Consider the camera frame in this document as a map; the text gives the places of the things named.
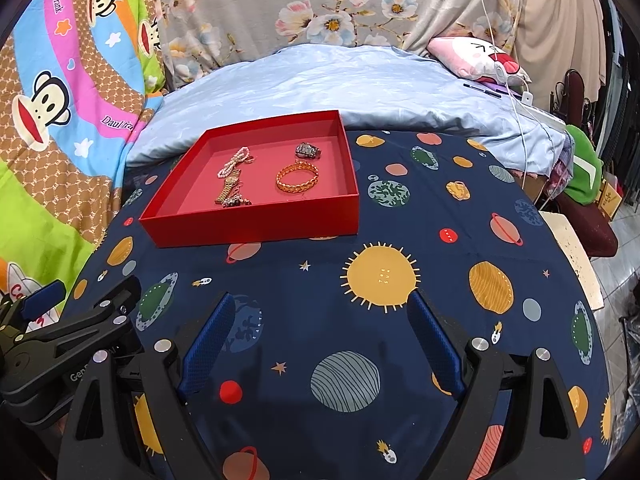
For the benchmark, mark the light blue quilt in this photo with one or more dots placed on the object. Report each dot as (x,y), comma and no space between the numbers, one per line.
(325,80)

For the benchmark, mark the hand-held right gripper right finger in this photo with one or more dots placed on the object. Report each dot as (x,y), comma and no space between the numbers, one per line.
(435,345)

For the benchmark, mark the gold wristwatch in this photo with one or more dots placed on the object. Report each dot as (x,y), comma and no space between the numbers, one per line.
(229,185)

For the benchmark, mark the colourful monkey print blanket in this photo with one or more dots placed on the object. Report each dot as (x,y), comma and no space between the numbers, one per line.
(50,160)

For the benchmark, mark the beige curtain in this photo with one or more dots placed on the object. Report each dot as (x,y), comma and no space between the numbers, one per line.
(560,10)

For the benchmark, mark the silver rhinestone jewelry piece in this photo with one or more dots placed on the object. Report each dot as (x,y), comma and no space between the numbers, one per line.
(242,201)

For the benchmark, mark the grey floral bedsheet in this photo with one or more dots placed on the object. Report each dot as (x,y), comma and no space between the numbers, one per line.
(250,10)

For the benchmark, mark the dark silver jewelry piece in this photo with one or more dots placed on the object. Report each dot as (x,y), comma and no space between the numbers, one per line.
(306,150)

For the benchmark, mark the dark metal chair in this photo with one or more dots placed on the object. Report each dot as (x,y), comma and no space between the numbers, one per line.
(575,95)

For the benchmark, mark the pink cartoon pillow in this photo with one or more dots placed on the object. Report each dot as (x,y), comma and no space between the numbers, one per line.
(465,52)

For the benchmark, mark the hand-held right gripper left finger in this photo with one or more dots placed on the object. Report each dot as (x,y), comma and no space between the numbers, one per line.
(207,345)

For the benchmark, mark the red cardboard box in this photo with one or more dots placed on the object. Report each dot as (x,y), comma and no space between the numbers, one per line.
(260,224)

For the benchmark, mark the navy planet print cloth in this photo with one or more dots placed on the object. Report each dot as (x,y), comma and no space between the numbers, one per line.
(300,310)

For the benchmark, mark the green cloth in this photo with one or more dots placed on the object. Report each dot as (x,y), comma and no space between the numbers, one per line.
(582,160)

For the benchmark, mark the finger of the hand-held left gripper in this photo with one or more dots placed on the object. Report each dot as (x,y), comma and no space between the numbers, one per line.
(44,297)
(100,330)

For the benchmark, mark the purple notebook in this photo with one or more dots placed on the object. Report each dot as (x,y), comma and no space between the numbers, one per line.
(492,91)

